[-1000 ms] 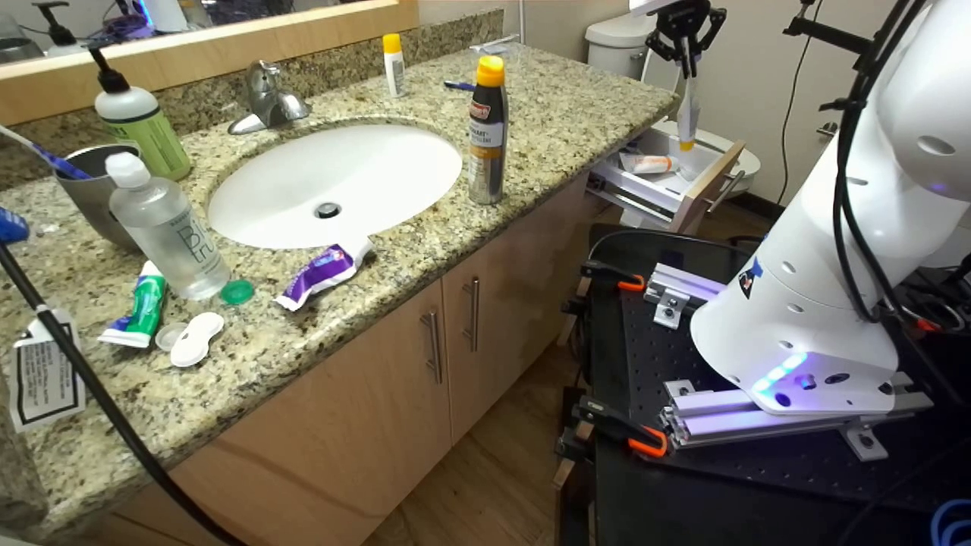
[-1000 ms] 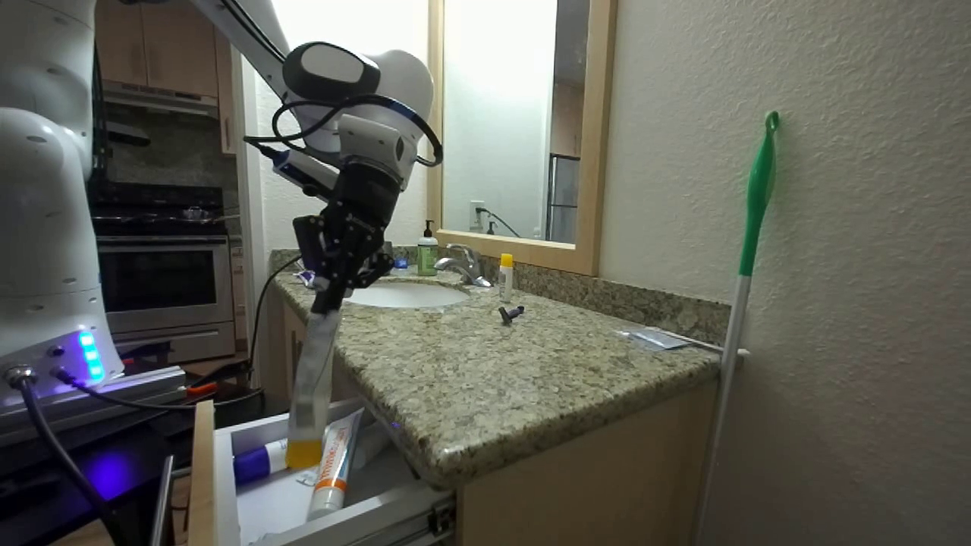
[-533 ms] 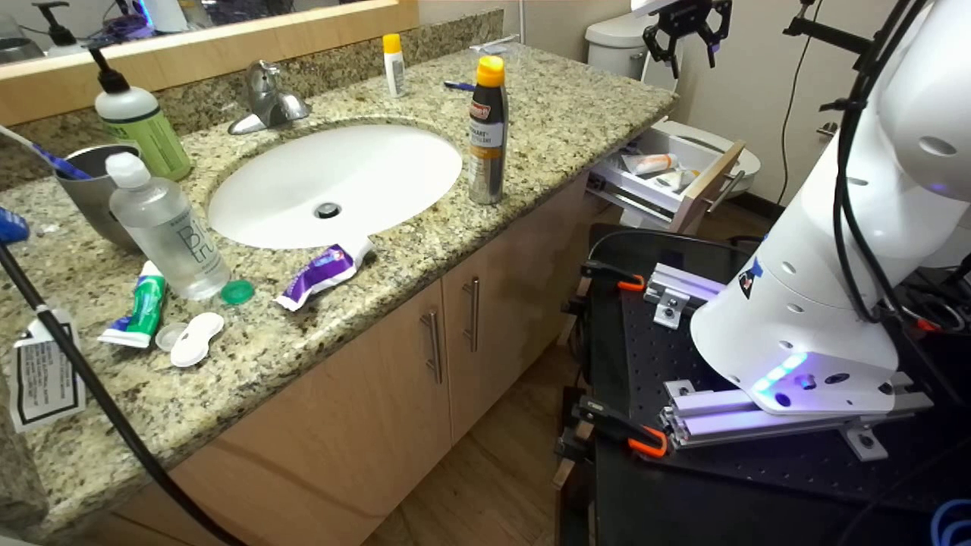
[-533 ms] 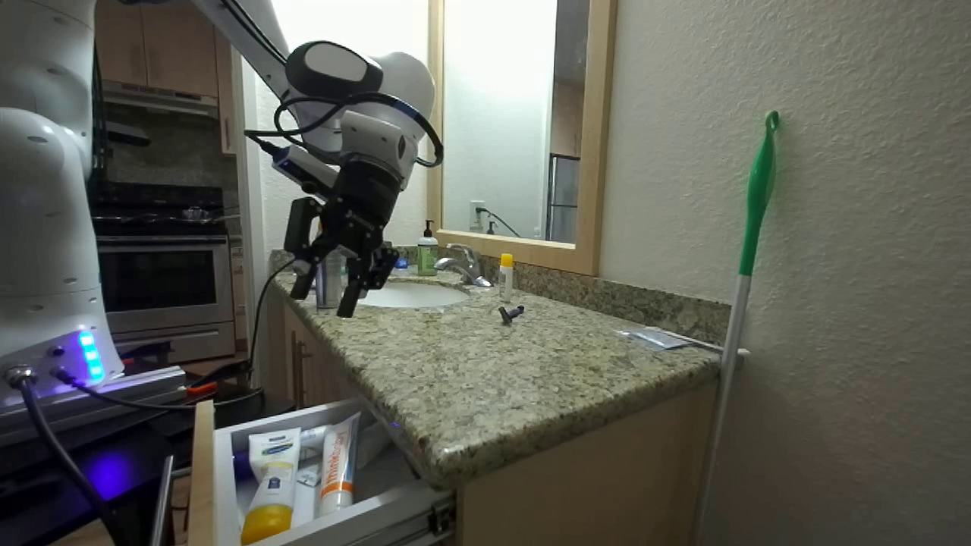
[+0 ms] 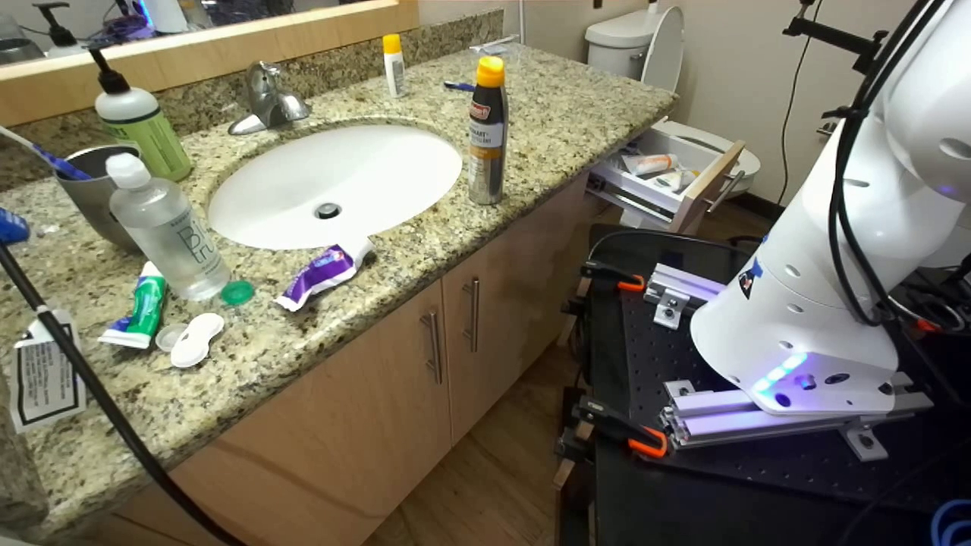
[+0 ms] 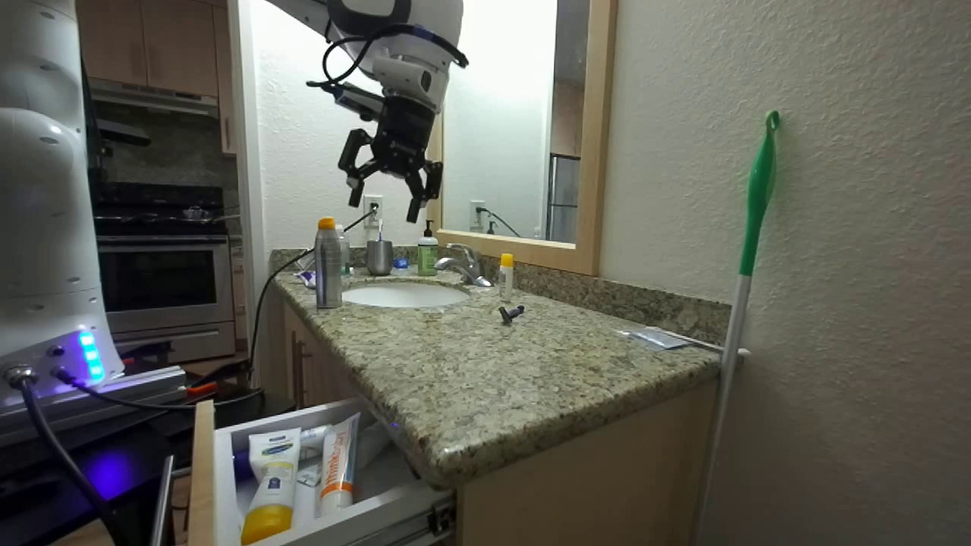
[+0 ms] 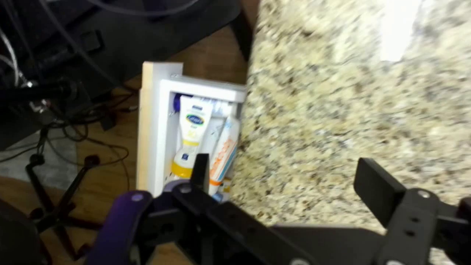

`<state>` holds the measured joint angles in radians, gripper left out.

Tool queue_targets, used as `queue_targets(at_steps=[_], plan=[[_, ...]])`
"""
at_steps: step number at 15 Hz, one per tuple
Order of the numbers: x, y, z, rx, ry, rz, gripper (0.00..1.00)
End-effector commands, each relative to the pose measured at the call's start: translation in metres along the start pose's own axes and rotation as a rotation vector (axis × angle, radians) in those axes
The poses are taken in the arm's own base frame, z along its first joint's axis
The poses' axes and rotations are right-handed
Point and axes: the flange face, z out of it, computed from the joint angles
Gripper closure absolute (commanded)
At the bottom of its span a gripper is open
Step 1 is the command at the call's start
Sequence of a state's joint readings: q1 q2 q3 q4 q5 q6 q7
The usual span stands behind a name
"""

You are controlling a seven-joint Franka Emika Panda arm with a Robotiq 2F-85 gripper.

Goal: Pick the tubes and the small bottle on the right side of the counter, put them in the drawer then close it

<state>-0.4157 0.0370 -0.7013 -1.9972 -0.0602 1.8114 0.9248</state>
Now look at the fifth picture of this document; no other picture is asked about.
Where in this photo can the grey spray can orange cap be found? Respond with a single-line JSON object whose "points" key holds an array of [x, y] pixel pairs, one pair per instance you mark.
{"points": [[488, 139]]}

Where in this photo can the white orange thinkbaby tube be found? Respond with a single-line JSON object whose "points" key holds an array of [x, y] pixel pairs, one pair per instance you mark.
{"points": [[649, 164]]}

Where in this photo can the purple toothpaste tube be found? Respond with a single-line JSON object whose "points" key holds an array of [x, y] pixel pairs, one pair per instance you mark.
{"points": [[322, 275]]}

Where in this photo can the grey metal cup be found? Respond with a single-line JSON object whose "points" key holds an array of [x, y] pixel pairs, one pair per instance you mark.
{"points": [[96, 197]]}

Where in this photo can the short aluminium rail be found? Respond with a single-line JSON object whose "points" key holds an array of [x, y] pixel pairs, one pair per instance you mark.
{"points": [[684, 290]]}

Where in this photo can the blue toothbrush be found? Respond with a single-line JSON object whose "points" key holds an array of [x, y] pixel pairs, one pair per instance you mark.
{"points": [[46, 157]]}

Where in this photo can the black wall bracket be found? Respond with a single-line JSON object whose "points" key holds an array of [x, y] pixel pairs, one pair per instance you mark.
{"points": [[831, 34]]}

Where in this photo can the white drawer wooden front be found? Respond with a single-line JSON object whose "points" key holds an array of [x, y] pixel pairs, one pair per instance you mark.
{"points": [[708, 183]]}

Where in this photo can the white tube yellow cap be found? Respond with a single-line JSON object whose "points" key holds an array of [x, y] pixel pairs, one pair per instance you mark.
{"points": [[673, 183]]}

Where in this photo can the green bottle cap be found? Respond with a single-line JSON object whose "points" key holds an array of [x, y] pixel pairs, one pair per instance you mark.
{"points": [[238, 291]]}

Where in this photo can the wooden vanity cabinet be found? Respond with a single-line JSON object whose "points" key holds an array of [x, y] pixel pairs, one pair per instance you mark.
{"points": [[335, 434]]}

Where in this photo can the long aluminium mounting rail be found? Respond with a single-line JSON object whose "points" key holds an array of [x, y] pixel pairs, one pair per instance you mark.
{"points": [[768, 413]]}

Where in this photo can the white paper tag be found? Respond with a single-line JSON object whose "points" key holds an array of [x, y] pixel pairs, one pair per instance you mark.
{"points": [[46, 381]]}

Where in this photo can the green toothpaste tube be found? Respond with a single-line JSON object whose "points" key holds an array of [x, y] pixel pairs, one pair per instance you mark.
{"points": [[141, 314]]}

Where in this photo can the small white bottle yellow cap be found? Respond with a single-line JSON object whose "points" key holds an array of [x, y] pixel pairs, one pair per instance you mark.
{"points": [[395, 63]]}

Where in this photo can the green soap pump bottle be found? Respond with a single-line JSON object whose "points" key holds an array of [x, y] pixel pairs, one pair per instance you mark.
{"points": [[154, 130]]}

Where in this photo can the white toilet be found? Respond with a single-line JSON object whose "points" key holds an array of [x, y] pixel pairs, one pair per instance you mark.
{"points": [[638, 46]]}

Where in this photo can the wood framed mirror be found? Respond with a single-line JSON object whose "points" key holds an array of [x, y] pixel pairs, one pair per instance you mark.
{"points": [[201, 54]]}

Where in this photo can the white sink basin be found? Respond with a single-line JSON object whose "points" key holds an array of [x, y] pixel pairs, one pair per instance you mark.
{"points": [[335, 185]]}

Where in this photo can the chrome faucet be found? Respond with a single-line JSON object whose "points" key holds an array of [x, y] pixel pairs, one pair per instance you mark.
{"points": [[267, 100]]}

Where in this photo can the white contact lens case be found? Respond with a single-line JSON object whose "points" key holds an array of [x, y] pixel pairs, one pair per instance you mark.
{"points": [[200, 336]]}

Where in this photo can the clear plastic bottle white cap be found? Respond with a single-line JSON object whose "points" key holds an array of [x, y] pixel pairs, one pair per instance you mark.
{"points": [[168, 228]]}

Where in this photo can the orange black clamp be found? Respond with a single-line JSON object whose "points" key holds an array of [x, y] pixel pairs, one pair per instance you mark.
{"points": [[616, 281], [638, 442]]}

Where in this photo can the blue clamp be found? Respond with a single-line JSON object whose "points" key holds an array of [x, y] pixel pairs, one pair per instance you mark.
{"points": [[9, 224]]}

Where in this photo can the black robot table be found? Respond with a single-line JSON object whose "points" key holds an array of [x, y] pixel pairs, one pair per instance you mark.
{"points": [[708, 496]]}

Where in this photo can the dark hair clip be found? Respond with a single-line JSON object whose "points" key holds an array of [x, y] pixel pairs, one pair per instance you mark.
{"points": [[456, 86]]}

